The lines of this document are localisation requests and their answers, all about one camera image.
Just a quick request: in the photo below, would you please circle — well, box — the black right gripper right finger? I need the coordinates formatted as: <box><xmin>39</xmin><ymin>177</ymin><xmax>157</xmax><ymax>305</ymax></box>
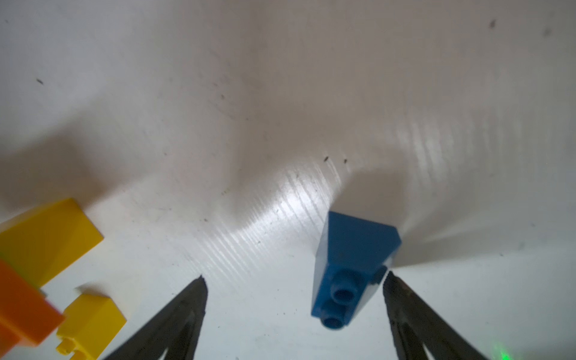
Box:
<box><xmin>382</xmin><ymin>271</ymin><xmax>485</xmax><ymax>360</ymax></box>

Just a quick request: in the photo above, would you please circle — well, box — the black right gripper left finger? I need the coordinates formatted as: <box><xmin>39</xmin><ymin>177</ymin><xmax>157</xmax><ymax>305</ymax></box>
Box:
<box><xmin>106</xmin><ymin>276</ymin><xmax>208</xmax><ymax>360</ymax></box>

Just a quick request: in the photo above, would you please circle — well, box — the yellow lego brick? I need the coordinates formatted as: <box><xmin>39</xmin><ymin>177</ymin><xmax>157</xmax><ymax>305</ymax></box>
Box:
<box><xmin>1</xmin><ymin>199</ymin><xmax>104</xmax><ymax>288</ymax></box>
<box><xmin>56</xmin><ymin>293</ymin><xmax>126</xmax><ymax>359</ymax></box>

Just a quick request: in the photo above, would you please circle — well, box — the small blue lego brick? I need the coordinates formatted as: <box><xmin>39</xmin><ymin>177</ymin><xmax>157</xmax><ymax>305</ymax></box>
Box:
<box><xmin>310</xmin><ymin>211</ymin><xmax>401</xmax><ymax>330</ymax></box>

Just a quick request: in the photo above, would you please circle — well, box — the orange lego brick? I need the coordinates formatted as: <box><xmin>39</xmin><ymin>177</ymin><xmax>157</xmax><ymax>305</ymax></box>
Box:
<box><xmin>1</xmin><ymin>261</ymin><xmax>65</xmax><ymax>356</ymax></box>

